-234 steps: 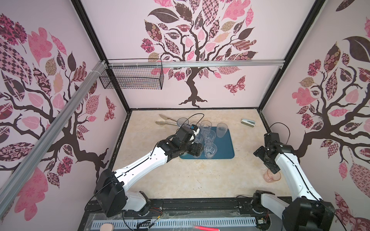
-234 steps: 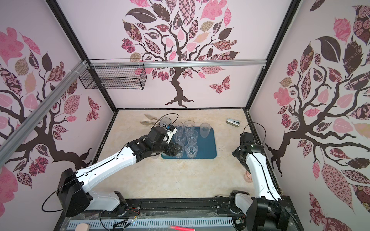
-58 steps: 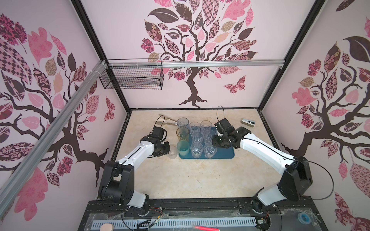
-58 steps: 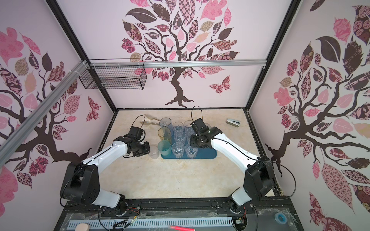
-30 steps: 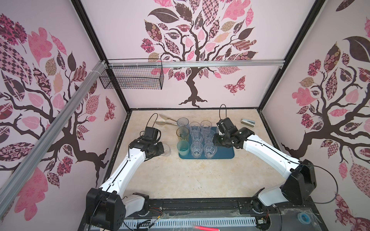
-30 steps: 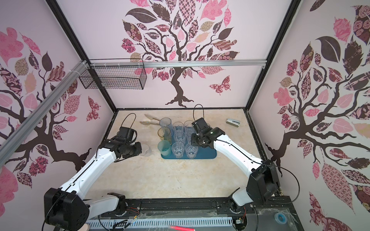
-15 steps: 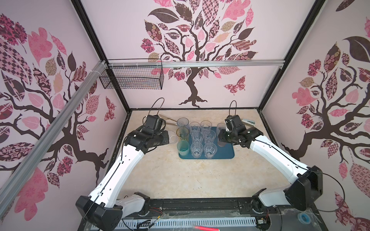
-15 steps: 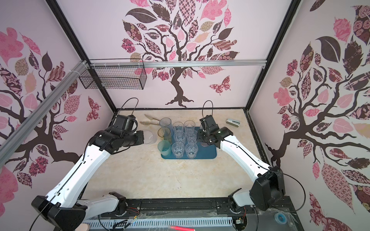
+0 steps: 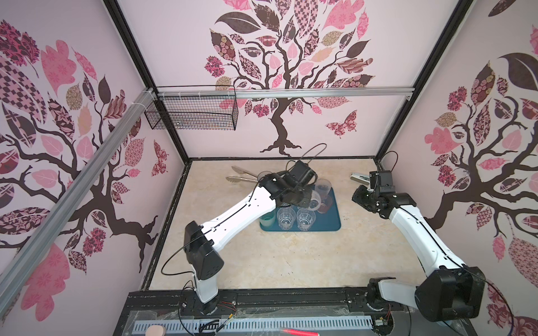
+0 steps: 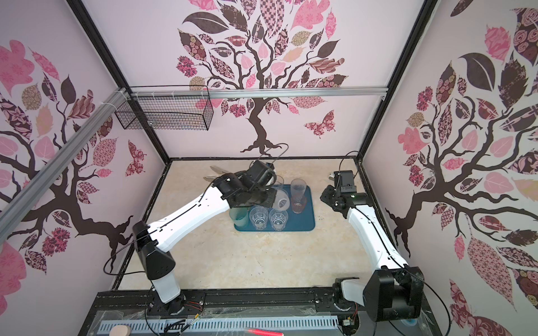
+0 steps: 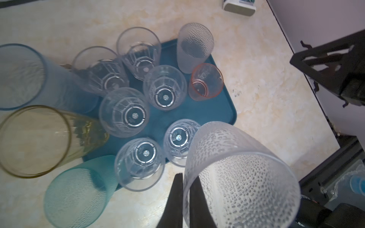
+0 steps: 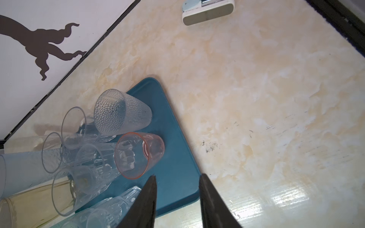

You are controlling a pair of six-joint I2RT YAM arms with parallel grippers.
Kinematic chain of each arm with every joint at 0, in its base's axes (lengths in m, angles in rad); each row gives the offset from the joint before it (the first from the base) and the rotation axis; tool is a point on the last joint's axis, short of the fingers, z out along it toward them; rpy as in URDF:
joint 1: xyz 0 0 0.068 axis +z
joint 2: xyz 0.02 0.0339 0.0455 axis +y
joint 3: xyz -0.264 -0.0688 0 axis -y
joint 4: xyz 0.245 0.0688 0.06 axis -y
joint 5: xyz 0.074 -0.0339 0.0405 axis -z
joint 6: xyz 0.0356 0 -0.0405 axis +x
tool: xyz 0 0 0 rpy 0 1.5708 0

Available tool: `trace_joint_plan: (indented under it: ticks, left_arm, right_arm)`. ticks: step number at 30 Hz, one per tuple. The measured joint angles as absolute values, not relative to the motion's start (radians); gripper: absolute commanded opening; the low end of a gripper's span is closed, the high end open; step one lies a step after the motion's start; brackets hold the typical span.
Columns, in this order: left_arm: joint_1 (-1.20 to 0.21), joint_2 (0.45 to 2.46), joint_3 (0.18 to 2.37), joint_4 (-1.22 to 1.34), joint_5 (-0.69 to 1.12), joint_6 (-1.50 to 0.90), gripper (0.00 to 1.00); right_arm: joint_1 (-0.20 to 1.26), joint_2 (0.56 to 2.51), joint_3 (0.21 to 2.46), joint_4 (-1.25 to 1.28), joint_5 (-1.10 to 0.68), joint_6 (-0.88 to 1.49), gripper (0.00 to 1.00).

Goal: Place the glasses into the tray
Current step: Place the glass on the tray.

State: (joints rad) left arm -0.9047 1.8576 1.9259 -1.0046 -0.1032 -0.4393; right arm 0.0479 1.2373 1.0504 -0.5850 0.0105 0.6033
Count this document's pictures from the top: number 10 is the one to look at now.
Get clear faceted glass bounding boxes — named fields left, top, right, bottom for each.
left=249, top=206, right=269, bottom=230

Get teal dotted plastic cup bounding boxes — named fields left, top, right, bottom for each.
left=229, top=207, right=249, bottom=228

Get clear dotted glass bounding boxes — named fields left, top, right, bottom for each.
left=272, top=188, right=291, bottom=211

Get frosted white plastic cup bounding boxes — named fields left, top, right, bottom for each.
left=290, top=179, right=307, bottom=200

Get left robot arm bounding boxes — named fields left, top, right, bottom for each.
left=133, top=160, right=277, bottom=305

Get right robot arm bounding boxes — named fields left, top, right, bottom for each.
left=320, top=170, right=424, bottom=322

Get teal plastic tray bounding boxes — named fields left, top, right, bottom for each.
left=234, top=186, right=315, bottom=232

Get metal tongs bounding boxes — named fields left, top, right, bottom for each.
left=203, top=165, right=229, bottom=182

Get blue tape roll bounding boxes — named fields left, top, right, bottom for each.
left=401, top=319, right=418, bottom=327

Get pink pen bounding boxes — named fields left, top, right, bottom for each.
left=245, top=328, right=284, bottom=336

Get beige round sponge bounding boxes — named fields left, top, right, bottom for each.
left=109, top=325, right=132, bottom=336

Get black wire basket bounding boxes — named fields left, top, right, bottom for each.
left=115, top=84, right=214, bottom=131

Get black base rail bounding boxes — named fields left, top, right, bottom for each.
left=90, top=285, right=425, bottom=316

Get white slotted cable duct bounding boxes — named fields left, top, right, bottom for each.
left=92, top=316, right=339, bottom=335

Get aluminium rail back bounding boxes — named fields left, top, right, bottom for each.
left=130, top=86, right=388, bottom=99

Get aluminium rail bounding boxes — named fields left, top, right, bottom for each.
left=130, top=86, right=388, bottom=99
left=1, top=88, right=128, bottom=242

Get aluminium rail left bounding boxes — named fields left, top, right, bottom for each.
left=1, top=88, right=128, bottom=242

